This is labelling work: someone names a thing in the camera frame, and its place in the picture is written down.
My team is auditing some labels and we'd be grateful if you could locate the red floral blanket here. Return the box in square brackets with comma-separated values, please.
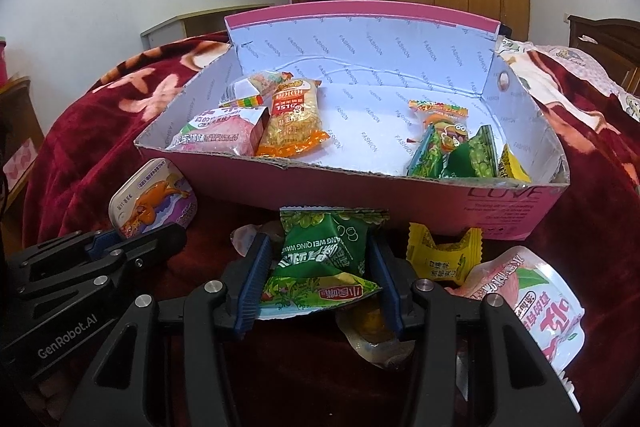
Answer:
[20, 32, 640, 427]

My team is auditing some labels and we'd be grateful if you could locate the colourful gummy candy packet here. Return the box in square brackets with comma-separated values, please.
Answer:
[407, 99, 472, 154]

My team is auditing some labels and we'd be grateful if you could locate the purple cat print tin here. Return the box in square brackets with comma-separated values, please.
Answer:
[108, 158, 197, 240]

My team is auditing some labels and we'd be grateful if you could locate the yellow wrapped candy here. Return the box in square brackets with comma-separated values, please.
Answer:
[406, 223, 483, 284]

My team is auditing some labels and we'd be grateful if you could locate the large green pea packet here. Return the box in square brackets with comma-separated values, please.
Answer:
[259, 206, 391, 320]

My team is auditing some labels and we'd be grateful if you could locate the dark wooden headboard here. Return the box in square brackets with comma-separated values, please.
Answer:
[567, 14, 640, 82]

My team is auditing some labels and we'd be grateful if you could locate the small yellow candy packet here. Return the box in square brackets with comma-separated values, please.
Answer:
[497, 144, 532, 184]

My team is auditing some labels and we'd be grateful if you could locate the pink cardboard box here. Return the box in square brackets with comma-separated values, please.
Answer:
[134, 0, 571, 242]

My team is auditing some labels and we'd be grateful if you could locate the pink drink pouch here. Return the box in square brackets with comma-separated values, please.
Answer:
[444, 247, 586, 388]

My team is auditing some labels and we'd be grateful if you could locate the white low shelf unit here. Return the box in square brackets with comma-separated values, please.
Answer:
[140, 3, 276, 54]

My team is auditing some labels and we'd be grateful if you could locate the orange rice cracker packet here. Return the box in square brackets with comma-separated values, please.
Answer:
[256, 78, 331, 158]

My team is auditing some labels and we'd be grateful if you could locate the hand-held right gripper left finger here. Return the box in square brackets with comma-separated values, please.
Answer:
[65, 232, 273, 427]

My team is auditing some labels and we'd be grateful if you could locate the rainbow striped candy packet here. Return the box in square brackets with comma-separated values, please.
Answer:
[220, 71, 287, 108]

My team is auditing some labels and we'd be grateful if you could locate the wooden bedside cabinet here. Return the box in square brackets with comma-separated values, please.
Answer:
[0, 76, 47, 228]

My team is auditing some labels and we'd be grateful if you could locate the clear plastic packet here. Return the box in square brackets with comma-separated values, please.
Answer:
[230, 222, 281, 259]

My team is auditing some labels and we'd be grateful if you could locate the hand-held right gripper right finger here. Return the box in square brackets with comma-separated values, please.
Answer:
[367, 237, 586, 427]

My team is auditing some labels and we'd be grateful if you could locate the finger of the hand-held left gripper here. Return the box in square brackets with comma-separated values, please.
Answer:
[15, 223, 188, 303]
[7, 229, 120, 275]

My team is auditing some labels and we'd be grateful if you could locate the pink cartoon bed sheet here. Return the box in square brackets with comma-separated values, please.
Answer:
[495, 34, 640, 122]

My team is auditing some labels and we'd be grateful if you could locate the yellow jelly cup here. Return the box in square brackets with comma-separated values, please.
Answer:
[334, 299, 417, 365]

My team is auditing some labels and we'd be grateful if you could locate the small green pea packet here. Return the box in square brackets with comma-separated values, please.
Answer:
[407, 127, 448, 178]
[442, 126, 497, 178]

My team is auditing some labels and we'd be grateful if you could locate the pink and white snack packet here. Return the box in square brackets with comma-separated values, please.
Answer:
[166, 106, 271, 156]

